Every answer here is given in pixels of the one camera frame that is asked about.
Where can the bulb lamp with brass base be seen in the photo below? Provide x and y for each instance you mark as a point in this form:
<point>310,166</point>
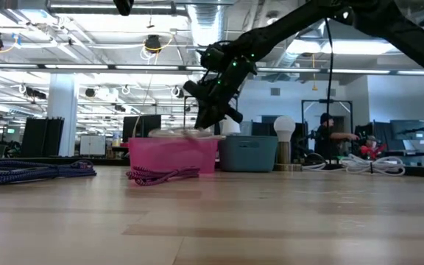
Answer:
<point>284,127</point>

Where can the red object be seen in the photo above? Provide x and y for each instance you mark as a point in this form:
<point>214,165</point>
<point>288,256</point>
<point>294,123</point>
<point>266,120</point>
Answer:
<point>372,151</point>

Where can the white cylindrical lampshade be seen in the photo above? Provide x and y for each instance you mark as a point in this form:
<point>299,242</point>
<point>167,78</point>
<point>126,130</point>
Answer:
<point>230,129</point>

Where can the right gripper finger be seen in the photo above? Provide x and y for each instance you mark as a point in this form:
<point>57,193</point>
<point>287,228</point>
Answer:
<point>202,117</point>
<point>212,117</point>

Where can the grey monitor screen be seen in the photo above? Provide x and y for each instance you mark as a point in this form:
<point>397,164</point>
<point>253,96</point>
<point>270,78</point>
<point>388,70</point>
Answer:
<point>405,129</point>

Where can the pink translucent plastic bin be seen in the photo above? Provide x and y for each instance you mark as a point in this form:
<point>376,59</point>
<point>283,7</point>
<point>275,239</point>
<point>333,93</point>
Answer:
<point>171,154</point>

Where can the black computer monitor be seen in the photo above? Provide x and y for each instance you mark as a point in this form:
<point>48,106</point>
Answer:
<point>142,127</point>

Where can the white building column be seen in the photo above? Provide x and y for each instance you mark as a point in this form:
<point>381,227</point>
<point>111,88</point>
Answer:
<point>63,110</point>

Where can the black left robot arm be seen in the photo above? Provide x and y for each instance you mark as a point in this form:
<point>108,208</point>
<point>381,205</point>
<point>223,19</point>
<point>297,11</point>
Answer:
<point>123,5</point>

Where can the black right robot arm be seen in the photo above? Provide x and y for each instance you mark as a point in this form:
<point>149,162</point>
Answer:
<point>399,33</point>

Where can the white cabinet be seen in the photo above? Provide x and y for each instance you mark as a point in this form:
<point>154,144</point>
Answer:
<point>92,145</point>

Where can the person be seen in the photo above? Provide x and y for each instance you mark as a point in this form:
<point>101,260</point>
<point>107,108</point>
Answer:
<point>326,140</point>
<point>372,140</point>

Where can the silver spiral ventilation duct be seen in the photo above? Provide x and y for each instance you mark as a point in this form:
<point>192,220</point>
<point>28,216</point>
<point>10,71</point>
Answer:
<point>291,59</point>

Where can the long light rail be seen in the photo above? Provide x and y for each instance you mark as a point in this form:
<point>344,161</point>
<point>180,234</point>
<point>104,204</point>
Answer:
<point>123,67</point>

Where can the black round base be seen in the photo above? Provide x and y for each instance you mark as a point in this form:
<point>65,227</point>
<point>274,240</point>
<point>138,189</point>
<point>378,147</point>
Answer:
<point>313,159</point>

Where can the grey-teal plastic bin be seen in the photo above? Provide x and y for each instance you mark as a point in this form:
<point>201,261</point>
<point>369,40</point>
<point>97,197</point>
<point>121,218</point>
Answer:
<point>247,152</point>

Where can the silver corrugated ventilation duct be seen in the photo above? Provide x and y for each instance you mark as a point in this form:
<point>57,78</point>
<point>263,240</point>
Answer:
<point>206,29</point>

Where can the black upright panels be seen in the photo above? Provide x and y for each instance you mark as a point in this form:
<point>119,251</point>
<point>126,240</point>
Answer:
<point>42,136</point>

